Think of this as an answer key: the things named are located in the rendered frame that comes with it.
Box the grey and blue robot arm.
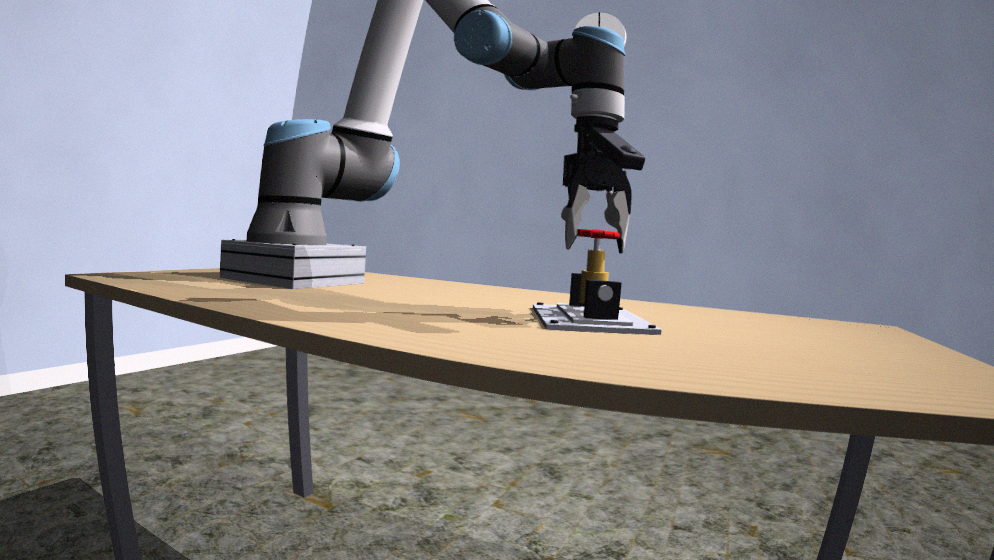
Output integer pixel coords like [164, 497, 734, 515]
[246, 0, 645, 245]

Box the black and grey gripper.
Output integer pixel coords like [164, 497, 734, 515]
[561, 116, 632, 254]

